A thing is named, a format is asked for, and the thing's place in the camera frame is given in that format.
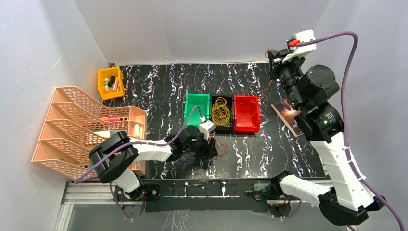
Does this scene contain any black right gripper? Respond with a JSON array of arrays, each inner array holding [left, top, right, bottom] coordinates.
[[268, 49, 305, 111]]

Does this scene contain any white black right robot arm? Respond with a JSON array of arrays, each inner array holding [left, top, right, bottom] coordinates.
[[262, 49, 384, 226]]

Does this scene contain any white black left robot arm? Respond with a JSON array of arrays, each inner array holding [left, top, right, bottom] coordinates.
[[89, 126, 218, 200]]

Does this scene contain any black plastic bin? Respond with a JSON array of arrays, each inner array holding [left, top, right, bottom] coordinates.
[[210, 94, 234, 133]]

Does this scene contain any dark paperback book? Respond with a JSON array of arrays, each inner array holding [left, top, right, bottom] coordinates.
[[271, 99, 303, 137]]

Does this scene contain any red plastic bin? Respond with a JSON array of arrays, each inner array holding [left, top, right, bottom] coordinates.
[[233, 95, 261, 133]]

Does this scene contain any green plastic bin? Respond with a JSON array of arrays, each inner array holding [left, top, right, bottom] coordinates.
[[183, 93, 210, 127]]

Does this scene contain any yellow plastic bin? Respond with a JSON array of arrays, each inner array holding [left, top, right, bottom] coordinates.
[[98, 66, 125, 101]]

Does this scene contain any peach plastic file rack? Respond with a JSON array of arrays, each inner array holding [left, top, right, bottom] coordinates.
[[31, 86, 147, 181]]

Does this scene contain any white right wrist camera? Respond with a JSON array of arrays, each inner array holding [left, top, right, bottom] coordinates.
[[282, 29, 317, 63]]

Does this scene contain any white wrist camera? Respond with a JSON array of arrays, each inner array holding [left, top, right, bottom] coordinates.
[[282, 29, 317, 63], [199, 120, 216, 140]]

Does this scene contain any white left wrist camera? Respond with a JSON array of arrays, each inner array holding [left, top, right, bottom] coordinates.
[[199, 120, 216, 140]]

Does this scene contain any yellow green wire coil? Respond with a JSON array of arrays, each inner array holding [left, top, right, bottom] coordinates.
[[211, 97, 231, 127]]

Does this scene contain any aluminium table frame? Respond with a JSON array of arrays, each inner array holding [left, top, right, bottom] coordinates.
[[63, 63, 337, 231]]

